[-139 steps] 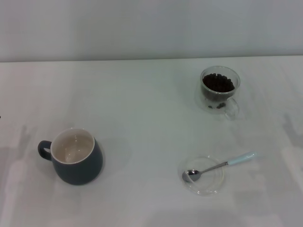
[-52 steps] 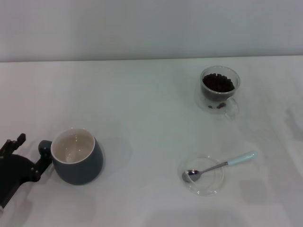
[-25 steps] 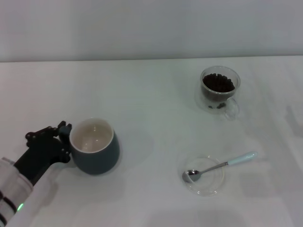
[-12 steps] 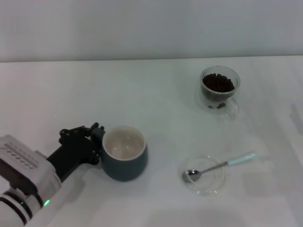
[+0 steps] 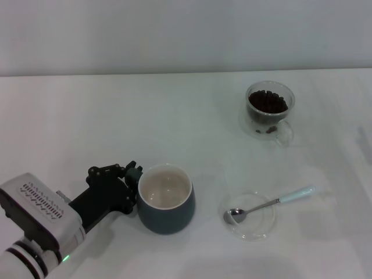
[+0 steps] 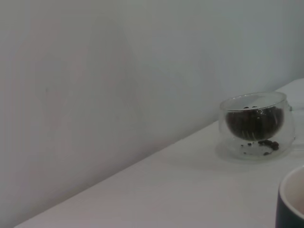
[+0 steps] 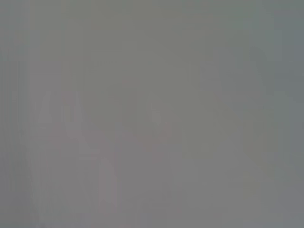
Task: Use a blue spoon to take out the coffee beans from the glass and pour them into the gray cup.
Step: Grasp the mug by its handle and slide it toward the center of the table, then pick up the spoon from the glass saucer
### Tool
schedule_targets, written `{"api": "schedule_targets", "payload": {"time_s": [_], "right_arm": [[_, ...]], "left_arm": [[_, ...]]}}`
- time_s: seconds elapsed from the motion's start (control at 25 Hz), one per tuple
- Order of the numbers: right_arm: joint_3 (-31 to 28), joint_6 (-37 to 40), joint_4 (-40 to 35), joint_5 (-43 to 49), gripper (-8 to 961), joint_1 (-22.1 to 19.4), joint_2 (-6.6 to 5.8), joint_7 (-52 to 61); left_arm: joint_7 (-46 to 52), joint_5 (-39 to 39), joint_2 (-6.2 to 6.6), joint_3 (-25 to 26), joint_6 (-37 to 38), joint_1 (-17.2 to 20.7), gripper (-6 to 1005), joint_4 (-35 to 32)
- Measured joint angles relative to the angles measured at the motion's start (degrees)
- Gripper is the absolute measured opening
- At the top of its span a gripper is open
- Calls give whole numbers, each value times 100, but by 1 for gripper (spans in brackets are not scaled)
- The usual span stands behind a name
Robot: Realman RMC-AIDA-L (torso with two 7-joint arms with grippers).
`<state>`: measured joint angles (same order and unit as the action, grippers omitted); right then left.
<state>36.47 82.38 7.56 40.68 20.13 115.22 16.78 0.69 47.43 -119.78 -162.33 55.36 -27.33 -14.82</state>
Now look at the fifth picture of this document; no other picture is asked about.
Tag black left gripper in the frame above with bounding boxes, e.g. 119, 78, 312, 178
69, 160, 144, 234

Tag dark teal ceramic mug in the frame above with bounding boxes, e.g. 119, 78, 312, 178
126, 164, 196, 235

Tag blue handled metal spoon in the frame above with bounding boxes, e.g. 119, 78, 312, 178
223, 185, 316, 225

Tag coffee beans in glass cup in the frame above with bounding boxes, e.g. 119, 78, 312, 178
248, 90, 289, 115

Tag clear glass dish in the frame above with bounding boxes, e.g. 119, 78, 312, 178
218, 190, 276, 241

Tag clear glass cup with handle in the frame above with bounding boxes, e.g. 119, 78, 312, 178
238, 81, 296, 148

